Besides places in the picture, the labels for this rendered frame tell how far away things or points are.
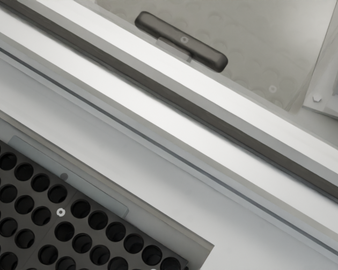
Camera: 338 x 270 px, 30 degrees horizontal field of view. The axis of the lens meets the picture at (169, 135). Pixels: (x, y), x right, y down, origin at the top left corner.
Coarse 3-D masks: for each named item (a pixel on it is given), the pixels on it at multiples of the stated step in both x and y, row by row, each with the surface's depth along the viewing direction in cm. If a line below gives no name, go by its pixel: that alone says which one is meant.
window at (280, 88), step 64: (64, 0) 31; (128, 0) 27; (192, 0) 23; (256, 0) 21; (320, 0) 19; (128, 64) 33; (192, 64) 29; (256, 64) 25; (320, 64) 22; (256, 128) 30; (320, 128) 26
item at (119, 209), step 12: (12, 144) 49; (24, 144) 49; (36, 156) 48; (48, 156) 49; (48, 168) 48; (60, 168) 48; (72, 180) 48; (84, 180) 48; (84, 192) 47; (96, 192) 47; (108, 204) 47; (120, 204) 47; (120, 216) 47
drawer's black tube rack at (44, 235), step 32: (0, 192) 42; (64, 192) 45; (0, 224) 42; (32, 224) 41; (64, 224) 42; (96, 224) 44; (0, 256) 41; (32, 256) 41; (64, 256) 41; (96, 256) 43; (160, 256) 43
